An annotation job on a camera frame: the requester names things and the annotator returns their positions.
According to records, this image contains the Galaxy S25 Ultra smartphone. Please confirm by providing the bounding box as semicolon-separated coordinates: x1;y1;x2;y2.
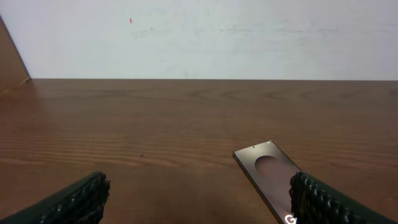
233;141;300;224

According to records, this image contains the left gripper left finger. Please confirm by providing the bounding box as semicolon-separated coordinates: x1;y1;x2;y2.
1;172;110;224

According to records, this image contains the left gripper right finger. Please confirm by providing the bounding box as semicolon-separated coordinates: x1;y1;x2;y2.
289;172;397;224

